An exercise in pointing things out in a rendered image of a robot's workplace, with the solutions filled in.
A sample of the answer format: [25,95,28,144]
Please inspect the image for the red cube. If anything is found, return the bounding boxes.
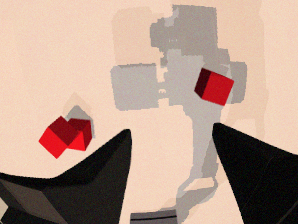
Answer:
[67,117,92,151]
[194,68,234,105]
[39,115,78,159]

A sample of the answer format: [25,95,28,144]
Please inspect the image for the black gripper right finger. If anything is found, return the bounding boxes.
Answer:
[212,123,298,224]

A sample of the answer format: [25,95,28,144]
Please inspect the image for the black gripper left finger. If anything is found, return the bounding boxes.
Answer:
[0,128,133,224]

